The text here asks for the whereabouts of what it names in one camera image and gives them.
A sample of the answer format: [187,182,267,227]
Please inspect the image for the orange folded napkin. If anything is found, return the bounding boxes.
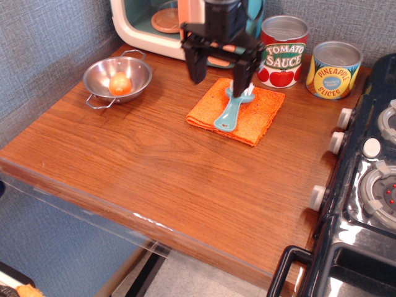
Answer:
[186,78,285,147]

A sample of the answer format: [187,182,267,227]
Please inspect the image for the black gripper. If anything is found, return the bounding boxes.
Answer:
[181,2,265,98]

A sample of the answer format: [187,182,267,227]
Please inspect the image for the tomato sauce can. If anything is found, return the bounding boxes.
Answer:
[257,15,309,88]

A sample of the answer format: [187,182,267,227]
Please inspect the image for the orange toy fruit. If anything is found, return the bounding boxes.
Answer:
[108,72,132,96]

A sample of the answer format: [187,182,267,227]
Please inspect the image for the teal brush white bristles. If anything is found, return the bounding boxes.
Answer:
[213,80,255,132]

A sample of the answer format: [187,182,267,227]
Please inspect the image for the white stove knob middle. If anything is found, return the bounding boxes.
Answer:
[328,132,345,155]

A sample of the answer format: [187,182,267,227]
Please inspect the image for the white stove knob rear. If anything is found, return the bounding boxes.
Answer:
[337,108,353,130]

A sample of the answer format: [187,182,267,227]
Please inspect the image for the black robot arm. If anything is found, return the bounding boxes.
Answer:
[181,1,264,98]

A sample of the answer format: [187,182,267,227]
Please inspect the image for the clear acrylic table guard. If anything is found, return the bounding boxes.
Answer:
[1,173,171,258]

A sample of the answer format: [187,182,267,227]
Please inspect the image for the pineapple slices can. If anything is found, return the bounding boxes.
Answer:
[306,41,363,100]

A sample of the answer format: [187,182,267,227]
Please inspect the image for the black toy stove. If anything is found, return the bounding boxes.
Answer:
[293,54,395,296]

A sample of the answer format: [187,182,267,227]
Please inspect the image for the black oven door handle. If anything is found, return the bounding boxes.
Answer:
[267,245,314,297]

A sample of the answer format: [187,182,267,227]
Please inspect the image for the small steel bowl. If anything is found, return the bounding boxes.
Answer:
[83,49,152,110]

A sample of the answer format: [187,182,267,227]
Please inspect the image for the toy microwave teal and cream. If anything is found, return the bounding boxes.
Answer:
[111,1,262,60]

